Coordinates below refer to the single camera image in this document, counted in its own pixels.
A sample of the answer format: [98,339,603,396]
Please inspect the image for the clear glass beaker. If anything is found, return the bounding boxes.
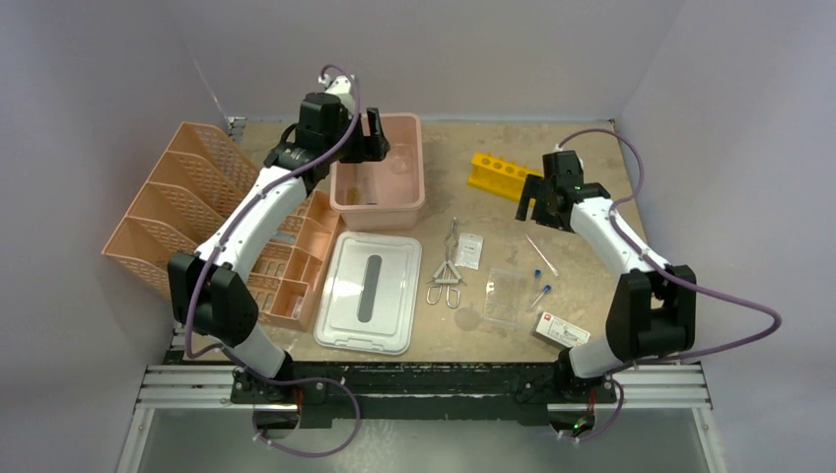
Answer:
[385,144,415,175]

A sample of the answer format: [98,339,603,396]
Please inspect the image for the graduated cylinder with blue base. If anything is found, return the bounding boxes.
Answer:
[356,174,378,206]

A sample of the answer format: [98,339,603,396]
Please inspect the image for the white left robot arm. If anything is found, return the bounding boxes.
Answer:
[167,76,390,403]

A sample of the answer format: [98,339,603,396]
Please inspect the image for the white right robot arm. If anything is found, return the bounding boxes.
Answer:
[516,151,696,401]

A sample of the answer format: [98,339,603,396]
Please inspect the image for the yellow test tube rack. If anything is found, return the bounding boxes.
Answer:
[466,153,542,202]

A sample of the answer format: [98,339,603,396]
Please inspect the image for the pink plastic bin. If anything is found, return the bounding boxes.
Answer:
[329,112,426,232]

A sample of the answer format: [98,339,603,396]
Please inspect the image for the thin glass stirring rod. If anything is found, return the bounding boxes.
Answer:
[524,234,560,277]

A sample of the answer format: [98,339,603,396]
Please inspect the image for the blue capped tube upper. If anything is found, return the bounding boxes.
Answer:
[529,269,542,301]

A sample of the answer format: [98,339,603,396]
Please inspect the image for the blue capped tube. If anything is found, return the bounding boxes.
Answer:
[529,269,542,301]
[528,285,552,310]

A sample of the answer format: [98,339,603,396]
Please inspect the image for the blue capped tube lower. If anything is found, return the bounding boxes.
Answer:
[528,285,552,310]

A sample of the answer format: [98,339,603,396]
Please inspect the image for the small white sachet packet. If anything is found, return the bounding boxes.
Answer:
[453,233,484,270]

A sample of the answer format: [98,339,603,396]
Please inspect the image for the clear plastic well plate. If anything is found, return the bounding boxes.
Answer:
[482,268,527,330]

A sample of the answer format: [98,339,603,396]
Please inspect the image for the metal crucible tongs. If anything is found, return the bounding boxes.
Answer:
[425,217,463,309]

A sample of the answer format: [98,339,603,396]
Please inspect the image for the small white cardboard box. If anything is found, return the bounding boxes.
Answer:
[531,311,591,348]

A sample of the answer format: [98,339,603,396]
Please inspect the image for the white plastic bin lid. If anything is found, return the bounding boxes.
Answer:
[313,232,422,356]

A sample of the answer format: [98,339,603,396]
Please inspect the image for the orange plastic file organizer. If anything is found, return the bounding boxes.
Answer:
[103,122,341,331]

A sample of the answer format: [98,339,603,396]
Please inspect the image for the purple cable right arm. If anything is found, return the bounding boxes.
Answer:
[555,128,783,445]

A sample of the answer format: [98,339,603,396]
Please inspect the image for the black aluminium base frame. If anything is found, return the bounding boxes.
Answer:
[137,361,712,430]

